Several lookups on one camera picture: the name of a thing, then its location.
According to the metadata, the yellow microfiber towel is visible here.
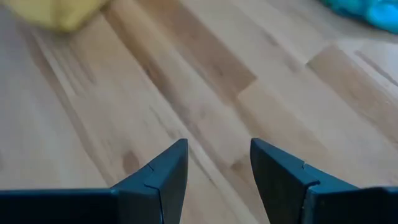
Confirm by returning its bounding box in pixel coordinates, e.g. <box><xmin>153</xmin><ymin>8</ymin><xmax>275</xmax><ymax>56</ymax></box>
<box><xmin>0</xmin><ymin>0</ymin><xmax>108</xmax><ymax>33</ymax></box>

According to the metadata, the blue microfiber towel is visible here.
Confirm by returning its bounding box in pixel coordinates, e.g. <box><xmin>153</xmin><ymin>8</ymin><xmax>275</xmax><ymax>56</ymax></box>
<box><xmin>318</xmin><ymin>0</ymin><xmax>398</xmax><ymax>35</ymax></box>

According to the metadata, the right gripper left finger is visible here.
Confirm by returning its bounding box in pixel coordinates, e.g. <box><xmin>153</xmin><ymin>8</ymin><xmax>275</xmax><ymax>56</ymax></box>
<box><xmin>0</xmin><ymin>138</ymin><xmax>189</xmax><ymax>224</ymax></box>

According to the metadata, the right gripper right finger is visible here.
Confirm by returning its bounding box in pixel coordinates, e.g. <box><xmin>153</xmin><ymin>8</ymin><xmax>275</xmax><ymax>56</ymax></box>
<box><xmin>249</xmin><ymin>138</ymin><xmax>398</xmax><ymax>224</ymax></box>

